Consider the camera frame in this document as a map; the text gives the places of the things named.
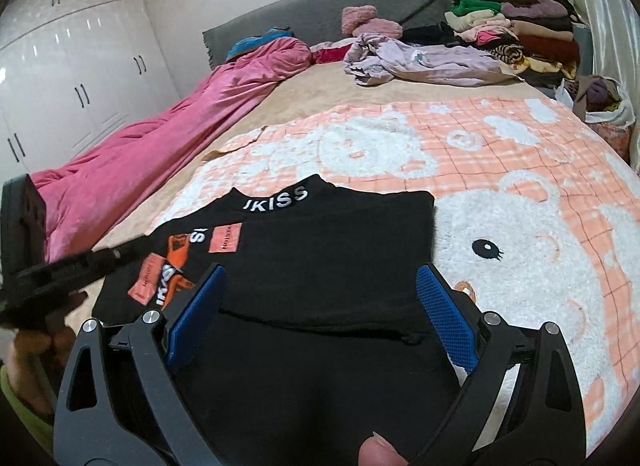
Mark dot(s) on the pink quilt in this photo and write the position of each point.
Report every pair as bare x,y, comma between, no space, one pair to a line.
165,145

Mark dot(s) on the red cloth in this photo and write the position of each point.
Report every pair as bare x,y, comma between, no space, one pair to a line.
330,53

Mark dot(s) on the blue cloth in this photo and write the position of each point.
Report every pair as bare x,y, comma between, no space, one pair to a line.
250,45

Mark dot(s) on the white wardrobe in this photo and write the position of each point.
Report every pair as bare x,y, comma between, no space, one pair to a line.
75,70

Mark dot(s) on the pink fluffy cushion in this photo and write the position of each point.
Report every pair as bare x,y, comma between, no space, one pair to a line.
382,28
357,18

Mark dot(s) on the pile of folded clothes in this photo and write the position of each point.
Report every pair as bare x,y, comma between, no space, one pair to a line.
530,30

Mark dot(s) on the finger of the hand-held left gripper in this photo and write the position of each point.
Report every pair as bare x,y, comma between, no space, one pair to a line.
125,253

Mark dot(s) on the person's left hand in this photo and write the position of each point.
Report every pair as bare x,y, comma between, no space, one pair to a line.
30,351

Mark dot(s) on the white plastic bag of clothes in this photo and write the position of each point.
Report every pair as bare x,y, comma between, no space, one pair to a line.
600,95

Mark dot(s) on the lavender garment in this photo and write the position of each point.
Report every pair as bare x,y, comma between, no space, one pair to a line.
440,63

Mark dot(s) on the person's left forearm green sleeve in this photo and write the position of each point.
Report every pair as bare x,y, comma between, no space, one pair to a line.
25,406

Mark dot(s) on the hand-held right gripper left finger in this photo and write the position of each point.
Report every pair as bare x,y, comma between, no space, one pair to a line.
195,316

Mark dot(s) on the black printed shirt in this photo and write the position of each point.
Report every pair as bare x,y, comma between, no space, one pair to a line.
310,266

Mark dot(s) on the beige bed sheet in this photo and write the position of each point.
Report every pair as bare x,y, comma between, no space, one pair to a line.
300,90

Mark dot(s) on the white curtain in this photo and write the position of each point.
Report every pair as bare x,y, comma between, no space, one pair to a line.
610,20

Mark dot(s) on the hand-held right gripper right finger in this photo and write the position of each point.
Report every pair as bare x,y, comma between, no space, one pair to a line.
445,311

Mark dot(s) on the person's right hand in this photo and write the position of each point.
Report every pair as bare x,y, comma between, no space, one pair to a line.
377,453

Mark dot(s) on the grey headboard cover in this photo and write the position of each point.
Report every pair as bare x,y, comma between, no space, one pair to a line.
310,10

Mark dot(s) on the peach bear printed blanket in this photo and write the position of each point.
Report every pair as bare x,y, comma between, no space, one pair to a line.
500,170

